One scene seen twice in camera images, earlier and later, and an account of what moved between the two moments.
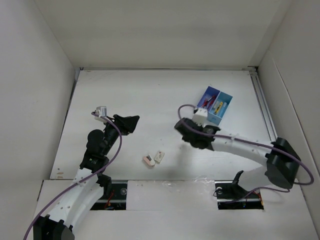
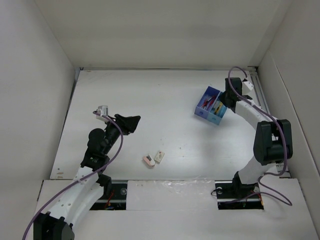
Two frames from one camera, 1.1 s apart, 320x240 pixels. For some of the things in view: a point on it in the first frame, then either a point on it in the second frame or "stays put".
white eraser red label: (159, 157) stays put
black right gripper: (195, 123) → (222, 97)
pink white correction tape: (148, 160) stays put
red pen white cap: (212, 100) stays put
